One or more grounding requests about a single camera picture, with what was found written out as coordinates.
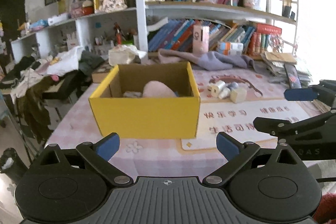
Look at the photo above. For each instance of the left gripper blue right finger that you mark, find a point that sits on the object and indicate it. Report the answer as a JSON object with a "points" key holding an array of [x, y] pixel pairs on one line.
{"points": [[238, 156]]}

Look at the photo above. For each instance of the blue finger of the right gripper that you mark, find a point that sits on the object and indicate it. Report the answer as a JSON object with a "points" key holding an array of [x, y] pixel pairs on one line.
{"points": [[302, 94]]}

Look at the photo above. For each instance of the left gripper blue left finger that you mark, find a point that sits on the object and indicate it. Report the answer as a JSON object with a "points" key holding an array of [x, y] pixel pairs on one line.
{"points": [[97, 156]]}

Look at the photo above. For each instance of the red white small box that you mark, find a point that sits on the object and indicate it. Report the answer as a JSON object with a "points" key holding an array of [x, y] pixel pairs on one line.
{"points": [[129, 94]]}

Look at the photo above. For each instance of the pink plush toy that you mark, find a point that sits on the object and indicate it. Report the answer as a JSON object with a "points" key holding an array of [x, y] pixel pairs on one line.
{"points": [[156, 89]]}

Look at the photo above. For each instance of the yellow cardboard box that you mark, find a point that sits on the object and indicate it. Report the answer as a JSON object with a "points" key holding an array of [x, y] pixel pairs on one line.
{"points": [[147, 118]]}

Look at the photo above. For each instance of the brown paper envelope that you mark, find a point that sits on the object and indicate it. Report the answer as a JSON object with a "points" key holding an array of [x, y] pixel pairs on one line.
{"points": [[281, 57]]}

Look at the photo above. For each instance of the beige square box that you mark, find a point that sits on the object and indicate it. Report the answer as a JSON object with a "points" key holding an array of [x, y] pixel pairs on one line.
{"points": [[238, 95]]}

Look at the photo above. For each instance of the white small bottle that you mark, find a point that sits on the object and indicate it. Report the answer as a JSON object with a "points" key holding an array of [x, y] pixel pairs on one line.
{"points": [[225, 93]]}

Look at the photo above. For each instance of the white bottle with cap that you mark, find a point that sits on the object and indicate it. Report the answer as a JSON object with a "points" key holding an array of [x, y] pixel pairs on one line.
{"points": [[216, 88]]}

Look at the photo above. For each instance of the dark blue tube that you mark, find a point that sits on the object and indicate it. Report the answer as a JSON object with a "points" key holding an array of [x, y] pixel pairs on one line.
{"points": [[232, 86]]}

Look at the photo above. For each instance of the red book set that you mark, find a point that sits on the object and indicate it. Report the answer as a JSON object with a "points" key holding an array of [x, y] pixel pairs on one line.
{"points": [[261, 37]]}

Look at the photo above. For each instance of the orange blue white box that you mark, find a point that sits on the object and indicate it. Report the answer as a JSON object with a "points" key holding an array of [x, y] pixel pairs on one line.
{"points": [[230, 48]]}

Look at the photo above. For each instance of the purple grey cloth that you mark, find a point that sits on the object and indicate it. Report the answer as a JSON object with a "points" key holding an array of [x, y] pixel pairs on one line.
{"points": [[210, 61]]}

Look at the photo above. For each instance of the white crumpled tissue bag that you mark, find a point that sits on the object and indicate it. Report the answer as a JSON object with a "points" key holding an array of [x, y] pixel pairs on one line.
{"points": [[124, 54]]}

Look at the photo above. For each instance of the white bookshelf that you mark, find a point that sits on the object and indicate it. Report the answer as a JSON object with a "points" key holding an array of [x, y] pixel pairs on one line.
{"points": [[138, 17]]}

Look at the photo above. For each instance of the pink tall carton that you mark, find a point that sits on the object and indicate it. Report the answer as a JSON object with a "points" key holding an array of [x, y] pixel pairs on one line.
{"points": [[201, 35]]}

